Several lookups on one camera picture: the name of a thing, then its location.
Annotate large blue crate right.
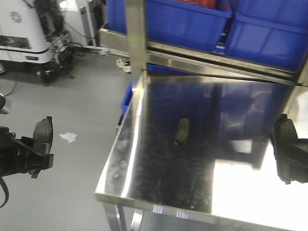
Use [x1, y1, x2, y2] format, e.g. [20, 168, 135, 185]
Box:
[225, 0, 308, 71]

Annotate grey brake pad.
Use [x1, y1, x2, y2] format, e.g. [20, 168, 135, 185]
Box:
[33, 116, 53, 155]
[274, 114, 298, 185]

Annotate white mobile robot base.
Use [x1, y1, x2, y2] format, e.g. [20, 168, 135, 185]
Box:
[0, 0, 97, 85]

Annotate brake pad centre left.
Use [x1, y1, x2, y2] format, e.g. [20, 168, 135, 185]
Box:
[174, 118, 190, 147]

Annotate blue crate left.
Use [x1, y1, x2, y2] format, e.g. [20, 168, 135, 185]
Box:
[106, 0, 233, 52]

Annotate steel shelf frame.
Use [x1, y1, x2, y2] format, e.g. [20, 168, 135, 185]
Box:
[97, 21, 308, 87]

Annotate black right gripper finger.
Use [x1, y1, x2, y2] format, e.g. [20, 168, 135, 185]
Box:
[281, 139, 308, 168]
[283, 161, 308, 183]

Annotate red plastic bag in crate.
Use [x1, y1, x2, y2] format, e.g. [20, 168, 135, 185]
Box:
[183, 0, 216, 9]

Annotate steel upright post left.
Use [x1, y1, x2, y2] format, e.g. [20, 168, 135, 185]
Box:
[125, 0, 147, 84]

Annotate small blue bin under table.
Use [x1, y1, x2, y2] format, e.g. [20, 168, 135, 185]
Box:
[118, 82, 133, 125]

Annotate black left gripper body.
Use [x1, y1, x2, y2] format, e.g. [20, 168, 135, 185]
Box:
[0, 127, 31, 177]

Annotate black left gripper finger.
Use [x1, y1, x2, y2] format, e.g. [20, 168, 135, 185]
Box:
[21, 137, 53, 168]
[28, 168, 41, 178]

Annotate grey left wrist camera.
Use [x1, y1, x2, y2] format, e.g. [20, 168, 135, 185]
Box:
[0, 94, 12, 115]

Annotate crumpled white paper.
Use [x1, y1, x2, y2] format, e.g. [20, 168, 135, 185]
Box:
[59, 132, 78, 143]

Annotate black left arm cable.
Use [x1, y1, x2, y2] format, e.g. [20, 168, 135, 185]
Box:
[0, 176, 10, 208]

